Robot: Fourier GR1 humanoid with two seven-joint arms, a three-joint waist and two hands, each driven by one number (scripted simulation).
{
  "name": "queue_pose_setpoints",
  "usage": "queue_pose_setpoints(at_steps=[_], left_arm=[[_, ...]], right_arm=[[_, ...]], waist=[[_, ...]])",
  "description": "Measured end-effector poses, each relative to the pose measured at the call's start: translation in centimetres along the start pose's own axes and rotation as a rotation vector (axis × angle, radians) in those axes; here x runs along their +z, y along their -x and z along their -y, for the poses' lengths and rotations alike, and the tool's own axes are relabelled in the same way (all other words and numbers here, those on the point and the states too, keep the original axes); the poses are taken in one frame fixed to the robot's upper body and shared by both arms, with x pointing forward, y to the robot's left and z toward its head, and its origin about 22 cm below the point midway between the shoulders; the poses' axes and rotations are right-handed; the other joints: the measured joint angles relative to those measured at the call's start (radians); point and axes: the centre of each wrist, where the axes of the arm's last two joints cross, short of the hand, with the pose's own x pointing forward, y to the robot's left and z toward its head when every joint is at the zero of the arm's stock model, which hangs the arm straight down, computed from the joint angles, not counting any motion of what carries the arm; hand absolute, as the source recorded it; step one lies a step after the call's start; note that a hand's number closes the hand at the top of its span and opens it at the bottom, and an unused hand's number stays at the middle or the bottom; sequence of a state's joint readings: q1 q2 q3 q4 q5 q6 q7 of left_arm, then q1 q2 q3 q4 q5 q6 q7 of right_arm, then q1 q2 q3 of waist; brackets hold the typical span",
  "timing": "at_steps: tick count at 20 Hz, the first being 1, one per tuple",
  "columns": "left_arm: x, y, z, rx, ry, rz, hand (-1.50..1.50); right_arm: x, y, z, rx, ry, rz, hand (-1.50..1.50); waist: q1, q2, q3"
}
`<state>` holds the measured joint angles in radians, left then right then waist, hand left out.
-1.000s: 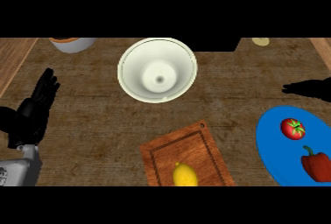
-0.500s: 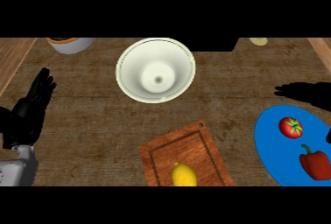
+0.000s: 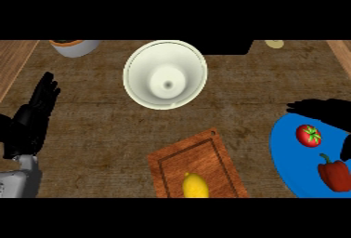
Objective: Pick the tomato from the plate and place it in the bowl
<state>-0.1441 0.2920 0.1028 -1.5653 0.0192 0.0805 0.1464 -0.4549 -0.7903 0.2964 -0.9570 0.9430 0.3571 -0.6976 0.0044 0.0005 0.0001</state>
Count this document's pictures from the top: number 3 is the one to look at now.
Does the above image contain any white bowl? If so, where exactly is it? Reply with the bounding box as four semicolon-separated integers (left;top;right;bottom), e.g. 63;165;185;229
122;40;207;111

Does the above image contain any pale yellow round object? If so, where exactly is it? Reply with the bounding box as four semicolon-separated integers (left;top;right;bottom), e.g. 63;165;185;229
262;40;284;49

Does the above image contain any black appliance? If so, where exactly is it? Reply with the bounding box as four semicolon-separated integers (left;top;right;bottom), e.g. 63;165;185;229
194;40;255;56

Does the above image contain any red bell pepper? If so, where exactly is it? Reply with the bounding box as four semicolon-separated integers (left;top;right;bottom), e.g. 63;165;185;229
317;152;351;193

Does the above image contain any red tomato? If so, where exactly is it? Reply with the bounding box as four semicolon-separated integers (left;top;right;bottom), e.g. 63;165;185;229
294;124;322;149

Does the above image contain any blue plate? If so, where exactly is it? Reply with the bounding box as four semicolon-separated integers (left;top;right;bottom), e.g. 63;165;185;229
268;112;351;199

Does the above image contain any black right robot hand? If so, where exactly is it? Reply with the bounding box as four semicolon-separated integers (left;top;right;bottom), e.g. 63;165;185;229
284;98;351;162

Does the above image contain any grey pot with orange rim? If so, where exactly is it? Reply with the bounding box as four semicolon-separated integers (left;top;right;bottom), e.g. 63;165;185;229
48;40;101;59

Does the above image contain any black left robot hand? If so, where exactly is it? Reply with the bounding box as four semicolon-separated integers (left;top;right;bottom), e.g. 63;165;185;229
0;72;61;160

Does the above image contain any yellow lemon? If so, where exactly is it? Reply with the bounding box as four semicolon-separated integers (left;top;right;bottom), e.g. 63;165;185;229
181;172;210;199

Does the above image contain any brown wooden cutting board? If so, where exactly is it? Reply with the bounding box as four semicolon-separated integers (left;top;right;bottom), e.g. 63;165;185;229
145;126;250;199

